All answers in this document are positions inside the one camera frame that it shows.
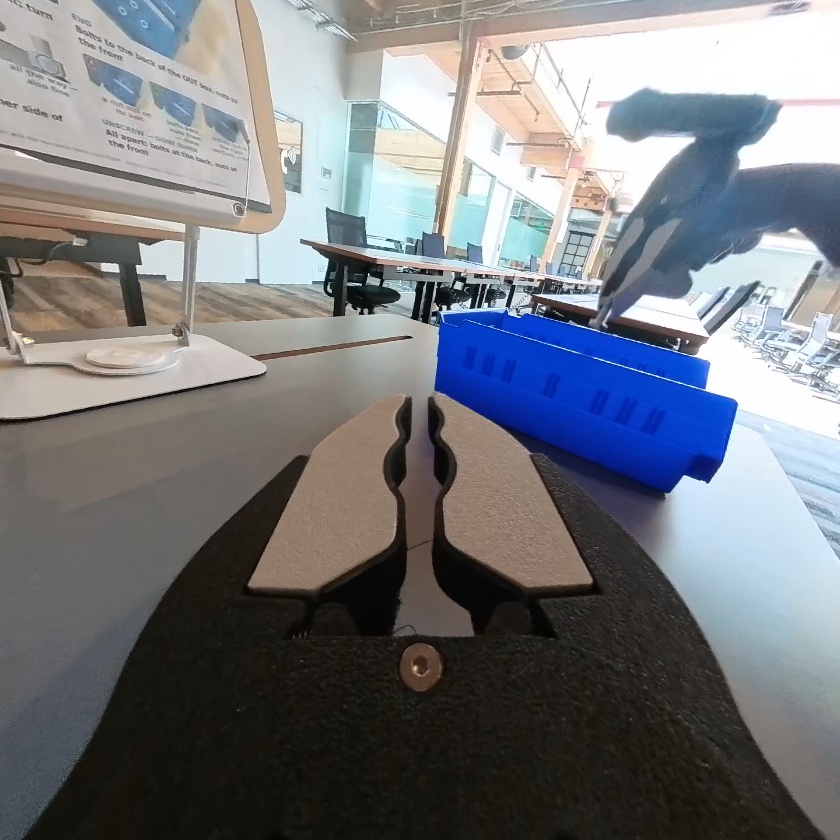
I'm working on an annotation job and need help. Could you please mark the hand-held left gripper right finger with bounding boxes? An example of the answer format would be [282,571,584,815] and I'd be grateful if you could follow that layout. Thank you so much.
[427,392,596,600]

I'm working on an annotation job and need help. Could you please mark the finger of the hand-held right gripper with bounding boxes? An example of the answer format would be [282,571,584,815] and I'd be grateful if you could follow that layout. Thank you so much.
[597,212,652,311]
[605,217,685,317]

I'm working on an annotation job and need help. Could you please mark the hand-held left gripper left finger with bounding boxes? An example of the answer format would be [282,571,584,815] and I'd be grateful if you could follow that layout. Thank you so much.
[247,392,414,599]

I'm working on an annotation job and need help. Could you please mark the blue plastic bin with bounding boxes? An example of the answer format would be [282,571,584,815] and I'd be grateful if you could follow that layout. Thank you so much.
[438,307,711,389]
[434,316,739,494]

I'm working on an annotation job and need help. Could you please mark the person's right forearm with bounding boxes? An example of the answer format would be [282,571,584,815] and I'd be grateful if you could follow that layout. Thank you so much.
[735,163,840,266]

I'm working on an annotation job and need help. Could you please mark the short wooden desk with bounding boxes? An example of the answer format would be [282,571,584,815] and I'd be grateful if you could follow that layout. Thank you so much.
[529,293,711,357]

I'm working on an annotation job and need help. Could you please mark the dark blue office chair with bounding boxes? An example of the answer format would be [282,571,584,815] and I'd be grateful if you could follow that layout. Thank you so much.
[465,241,506,309]
[420,230,475,311]

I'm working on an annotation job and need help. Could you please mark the row of pale office chairs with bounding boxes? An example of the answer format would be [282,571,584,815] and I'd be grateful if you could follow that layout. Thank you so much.
[734,289,840,403]

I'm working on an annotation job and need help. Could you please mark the wooden support column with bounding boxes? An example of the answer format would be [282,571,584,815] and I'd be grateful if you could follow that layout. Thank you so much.
[435,36,488,241]

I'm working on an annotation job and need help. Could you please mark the white document stand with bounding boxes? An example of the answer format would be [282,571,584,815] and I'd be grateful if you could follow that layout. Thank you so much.
[0,0,288,421]

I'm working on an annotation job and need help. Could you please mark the long wooden office desk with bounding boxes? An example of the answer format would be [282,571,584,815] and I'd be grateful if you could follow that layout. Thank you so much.
[300,237,547,324]

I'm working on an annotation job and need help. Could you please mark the dark-legged wooden desk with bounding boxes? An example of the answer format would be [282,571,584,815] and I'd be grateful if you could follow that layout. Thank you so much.
[0,202,193,329]

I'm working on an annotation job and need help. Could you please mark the printed instruction sheet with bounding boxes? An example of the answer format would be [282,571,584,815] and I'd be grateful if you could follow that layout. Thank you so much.
[0,0,272,215]

